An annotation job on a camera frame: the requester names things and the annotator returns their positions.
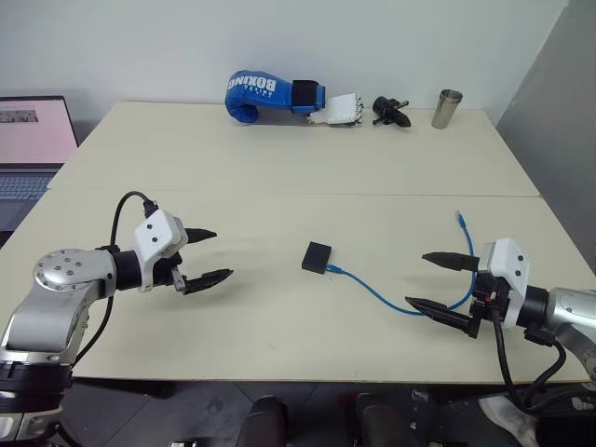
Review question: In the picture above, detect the open laptop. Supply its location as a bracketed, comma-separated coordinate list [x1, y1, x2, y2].
[0, 95, 79, 233]

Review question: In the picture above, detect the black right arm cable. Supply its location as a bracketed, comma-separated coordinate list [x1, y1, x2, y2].
[492, 316, 596, 412]

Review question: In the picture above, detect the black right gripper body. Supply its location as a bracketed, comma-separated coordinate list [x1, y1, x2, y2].
[467, 272, 513, 340]

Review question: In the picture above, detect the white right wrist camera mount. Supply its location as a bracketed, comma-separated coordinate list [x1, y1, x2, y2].
[478, 237, 532, 332]

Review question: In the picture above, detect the blue boxing glove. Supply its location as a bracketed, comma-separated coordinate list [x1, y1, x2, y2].
[224, 69, 327, 125]

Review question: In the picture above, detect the small black box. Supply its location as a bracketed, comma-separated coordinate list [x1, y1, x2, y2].
[301, 240, 333, 275]

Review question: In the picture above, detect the blue Ethernet cable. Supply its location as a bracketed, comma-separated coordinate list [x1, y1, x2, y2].
[325, 210, 479, 316]

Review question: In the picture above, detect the dark rounded shape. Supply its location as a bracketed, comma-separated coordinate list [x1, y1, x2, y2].
[356, 393, 416, 447]
[240, 394, 288, 447]

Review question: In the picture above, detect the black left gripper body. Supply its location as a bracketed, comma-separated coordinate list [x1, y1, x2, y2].
[151, 251, 187, 291]

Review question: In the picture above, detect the stainless steel cup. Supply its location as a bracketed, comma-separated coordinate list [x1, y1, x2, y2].
[430, 88, 465, 129]

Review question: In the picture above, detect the white robotic hand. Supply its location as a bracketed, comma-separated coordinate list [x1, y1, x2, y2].
[306, 92, 367, 128]

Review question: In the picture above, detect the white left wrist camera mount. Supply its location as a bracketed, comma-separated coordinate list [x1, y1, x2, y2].
[133, 209, 190, 293]

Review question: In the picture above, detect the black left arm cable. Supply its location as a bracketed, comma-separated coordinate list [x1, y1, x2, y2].
[69, 190, 160, 369]

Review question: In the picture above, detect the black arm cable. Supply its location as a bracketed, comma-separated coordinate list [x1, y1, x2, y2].
[492, 316, 596, 412]
[69, 190, 160, 369]

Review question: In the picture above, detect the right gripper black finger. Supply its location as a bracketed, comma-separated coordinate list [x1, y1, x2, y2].
[403, 295, 474, 334]
[421, 251, 481, 274]

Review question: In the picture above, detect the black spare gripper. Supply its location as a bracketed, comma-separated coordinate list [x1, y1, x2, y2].
[371, 95, 413, 129]

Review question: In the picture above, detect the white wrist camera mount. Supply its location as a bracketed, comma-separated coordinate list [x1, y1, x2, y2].
[478, 237, 532, 332]
[133, 209, 190, 293]

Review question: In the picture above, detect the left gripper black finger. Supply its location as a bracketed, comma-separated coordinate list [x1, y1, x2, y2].
[184, 227, 219, 247]
[180, 268, 235, 297]

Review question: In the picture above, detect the white shoe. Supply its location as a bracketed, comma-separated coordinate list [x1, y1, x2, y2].
[479, 395, 537, 447]

